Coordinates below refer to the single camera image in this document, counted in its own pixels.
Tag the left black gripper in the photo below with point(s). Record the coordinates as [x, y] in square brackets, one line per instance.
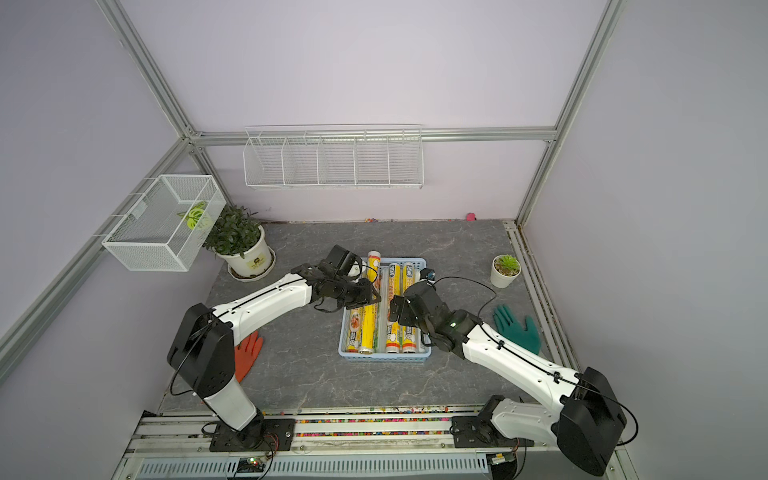
[363, 298]

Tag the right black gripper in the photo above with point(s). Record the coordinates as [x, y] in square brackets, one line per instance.
[403, 315]

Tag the light blue plastic basket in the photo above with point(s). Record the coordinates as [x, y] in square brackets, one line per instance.
[379, 355]

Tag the yellow plastic wrap roll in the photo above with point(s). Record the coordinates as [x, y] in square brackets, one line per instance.
[353, 339]

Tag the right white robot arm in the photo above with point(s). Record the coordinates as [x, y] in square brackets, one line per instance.
[577, 411]

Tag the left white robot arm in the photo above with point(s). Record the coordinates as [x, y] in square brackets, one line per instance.
[203, 350]

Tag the white plant pot with saucer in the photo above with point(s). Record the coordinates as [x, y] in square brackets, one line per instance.
[253, 264]

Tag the small succulent in white pot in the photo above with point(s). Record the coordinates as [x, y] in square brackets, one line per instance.
[504, 270]

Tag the green rubber glove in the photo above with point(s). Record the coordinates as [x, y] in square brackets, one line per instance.
[522, 333]

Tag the green leafy plant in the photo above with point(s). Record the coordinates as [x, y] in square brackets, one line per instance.
[234, 233]

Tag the orange rubber glove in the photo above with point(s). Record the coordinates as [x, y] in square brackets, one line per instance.
[246, 354]

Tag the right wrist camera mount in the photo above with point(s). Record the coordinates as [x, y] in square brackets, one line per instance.
[427, 274]

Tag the white wire wall shelf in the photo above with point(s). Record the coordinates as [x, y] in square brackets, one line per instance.
[334, 156]

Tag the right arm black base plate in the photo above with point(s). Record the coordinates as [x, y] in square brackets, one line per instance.
[476, 432]

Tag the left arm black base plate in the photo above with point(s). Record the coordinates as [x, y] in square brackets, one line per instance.
[269, 435]

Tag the white wire box basket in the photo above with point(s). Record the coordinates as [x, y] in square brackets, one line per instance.
[164, 230]

